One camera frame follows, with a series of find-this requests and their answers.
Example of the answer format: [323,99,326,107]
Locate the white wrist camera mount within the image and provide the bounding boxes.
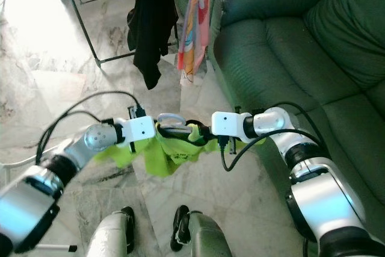
[119,114,157,146]
[211,111,246,143]

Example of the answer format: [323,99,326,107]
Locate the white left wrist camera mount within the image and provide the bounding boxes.
[119,114,157,146]

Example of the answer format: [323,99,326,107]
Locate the grey right robot leg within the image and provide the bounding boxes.
[170,205,241,257]

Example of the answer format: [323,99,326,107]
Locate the clear plastic clothes hanger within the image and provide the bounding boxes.
[158,111,212,143]

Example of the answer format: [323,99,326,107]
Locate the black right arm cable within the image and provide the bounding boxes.
[271,102,334,149]
[218,128,334,172]

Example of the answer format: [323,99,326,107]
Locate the dark green leather sofa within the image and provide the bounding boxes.
[208,0,385,257]

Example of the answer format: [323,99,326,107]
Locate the black metal clothes rack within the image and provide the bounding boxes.
[59,0,178,68]

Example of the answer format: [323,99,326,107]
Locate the lime green garment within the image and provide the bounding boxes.
[96,122,268,178]

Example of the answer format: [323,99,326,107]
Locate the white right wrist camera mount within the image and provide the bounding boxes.
[211,111,246,143]

